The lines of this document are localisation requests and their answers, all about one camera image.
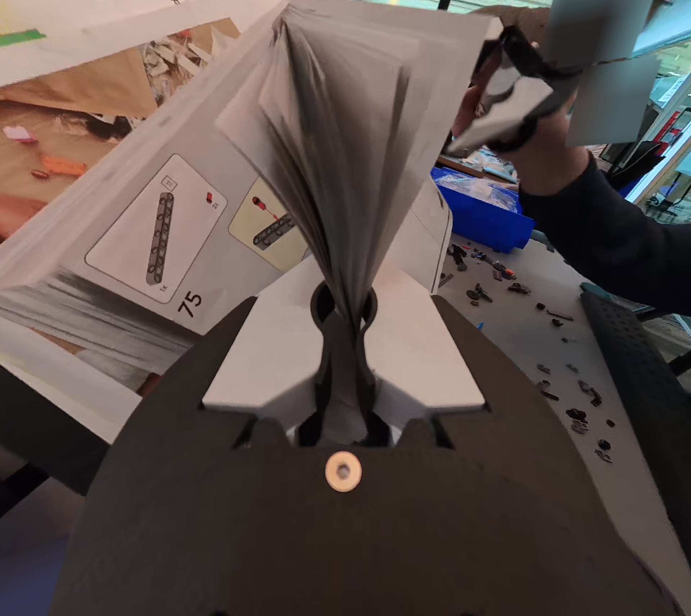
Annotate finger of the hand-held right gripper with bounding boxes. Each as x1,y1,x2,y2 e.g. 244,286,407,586
446,79,556,155
474,27,544,112

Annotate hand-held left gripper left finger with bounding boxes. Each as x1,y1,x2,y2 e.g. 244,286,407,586
202,257,346,447

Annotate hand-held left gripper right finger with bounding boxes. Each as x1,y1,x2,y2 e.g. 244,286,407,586
353,268,485,447

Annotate thick lego instruction booklet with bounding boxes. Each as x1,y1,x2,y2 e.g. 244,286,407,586
0,0,505,395

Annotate person's right forearm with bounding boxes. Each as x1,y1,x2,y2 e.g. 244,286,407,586
518,157,691,316

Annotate scattered loose lego pieces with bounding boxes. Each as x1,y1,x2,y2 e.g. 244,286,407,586
445,243,616,464

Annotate person's right hand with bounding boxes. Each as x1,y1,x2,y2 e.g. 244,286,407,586
451,5,592,194

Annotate clear plastic bag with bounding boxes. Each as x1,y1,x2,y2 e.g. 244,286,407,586
442,175,523,208

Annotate blue plastic bin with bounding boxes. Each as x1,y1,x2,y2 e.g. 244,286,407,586
431,165,535,254

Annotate black perforated mat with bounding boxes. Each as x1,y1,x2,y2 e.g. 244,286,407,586
580,281,691,574

